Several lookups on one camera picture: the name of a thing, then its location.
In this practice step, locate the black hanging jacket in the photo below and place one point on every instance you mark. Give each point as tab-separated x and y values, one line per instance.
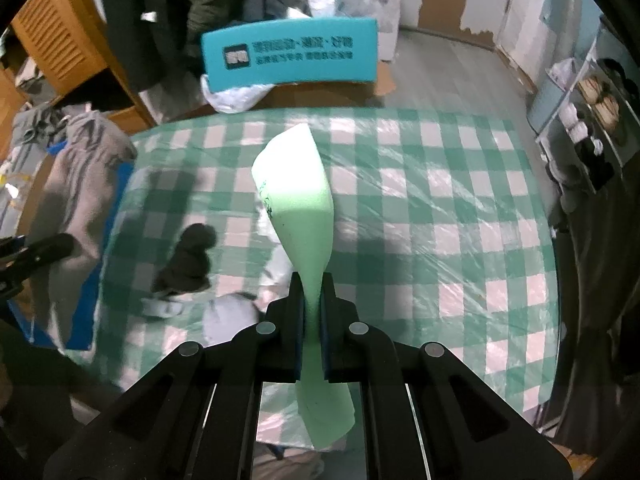
150	35

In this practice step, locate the black shoe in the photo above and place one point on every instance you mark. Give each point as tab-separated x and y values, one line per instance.
600	161

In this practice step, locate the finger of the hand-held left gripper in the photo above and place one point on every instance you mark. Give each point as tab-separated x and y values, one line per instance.
45	250

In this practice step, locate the dark grey cloth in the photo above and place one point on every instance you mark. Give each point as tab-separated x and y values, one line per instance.
600	335

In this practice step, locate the white shoe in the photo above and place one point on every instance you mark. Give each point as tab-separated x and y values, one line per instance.
575	121

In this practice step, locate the green foam sheet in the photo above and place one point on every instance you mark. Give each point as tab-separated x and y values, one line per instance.
295	200

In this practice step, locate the small white plastic bag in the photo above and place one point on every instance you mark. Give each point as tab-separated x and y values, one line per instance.
565	72

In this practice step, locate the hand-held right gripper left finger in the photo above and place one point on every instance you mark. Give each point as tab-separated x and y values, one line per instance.
300	350

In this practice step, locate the wooden louvered wardrobe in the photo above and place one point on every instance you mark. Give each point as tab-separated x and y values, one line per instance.
55	45

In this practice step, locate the small grey hoodie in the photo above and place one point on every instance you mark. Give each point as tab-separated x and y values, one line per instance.
75	200

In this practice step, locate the green checkered tablecloth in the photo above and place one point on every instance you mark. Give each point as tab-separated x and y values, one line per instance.
425	210

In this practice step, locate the tan shoe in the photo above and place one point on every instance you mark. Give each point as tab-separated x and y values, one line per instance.
594	89
607	108

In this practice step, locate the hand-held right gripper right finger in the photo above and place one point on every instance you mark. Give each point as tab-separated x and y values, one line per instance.
324	355

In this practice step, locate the blue cardboard box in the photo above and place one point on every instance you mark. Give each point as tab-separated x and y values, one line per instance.
87	305

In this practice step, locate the crumpled white plastic bag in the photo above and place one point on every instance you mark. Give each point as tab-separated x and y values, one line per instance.
235	97

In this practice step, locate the grey hoodie pile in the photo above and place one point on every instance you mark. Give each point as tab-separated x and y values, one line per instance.
35	127

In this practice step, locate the pale blue shoe rack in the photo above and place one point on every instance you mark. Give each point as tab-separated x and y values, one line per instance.
550	95

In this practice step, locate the flat brown cardboard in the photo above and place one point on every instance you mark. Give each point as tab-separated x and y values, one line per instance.
325	92

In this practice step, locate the teal printed box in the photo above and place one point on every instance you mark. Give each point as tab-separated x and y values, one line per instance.
300	55

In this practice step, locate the pale blue air cushion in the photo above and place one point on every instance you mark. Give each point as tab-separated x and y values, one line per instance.
160	306

